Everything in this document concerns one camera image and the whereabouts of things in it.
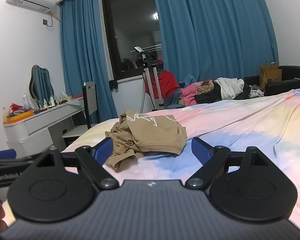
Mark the brown paper bag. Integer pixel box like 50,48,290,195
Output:
259,59,282,89

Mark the wavy mirror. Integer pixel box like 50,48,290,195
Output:
29,65,55,105

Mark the dark window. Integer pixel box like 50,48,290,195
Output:
101,0,163,80

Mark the row of cosmetic bottles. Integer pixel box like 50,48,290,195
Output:
34,90,73,109

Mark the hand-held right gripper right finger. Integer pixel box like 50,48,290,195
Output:
185,137,268,189

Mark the grey chair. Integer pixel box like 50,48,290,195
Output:
62,81,100,147

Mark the wide blue curtain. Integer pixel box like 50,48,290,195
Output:
150,0,279,85

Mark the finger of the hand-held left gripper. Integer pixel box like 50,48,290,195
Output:
0,149,17,159

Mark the pink clothing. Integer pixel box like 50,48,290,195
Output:
179,81,203,107

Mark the red garment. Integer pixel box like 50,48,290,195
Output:
145,70,180,99

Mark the white dressing table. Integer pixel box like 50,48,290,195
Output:
3,97,85,159

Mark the black clothing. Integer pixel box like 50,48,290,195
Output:
194,81,252,104

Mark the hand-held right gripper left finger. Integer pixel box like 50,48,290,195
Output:
35,137,120,190

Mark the tan t-shirt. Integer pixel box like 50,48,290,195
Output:
105,109,187,172

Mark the brown crumpled garment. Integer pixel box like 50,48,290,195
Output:
195,79,215,95

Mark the black armchair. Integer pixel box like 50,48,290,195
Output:
265,65,300,97

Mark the garment steamer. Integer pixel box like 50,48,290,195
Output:
134,46,165,112

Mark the blue clothing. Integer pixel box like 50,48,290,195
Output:
170,90,186,105

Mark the orange tray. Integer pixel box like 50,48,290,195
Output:
3,111,33,125

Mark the pastel bedsheet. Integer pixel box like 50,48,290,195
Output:
60,81,300,233

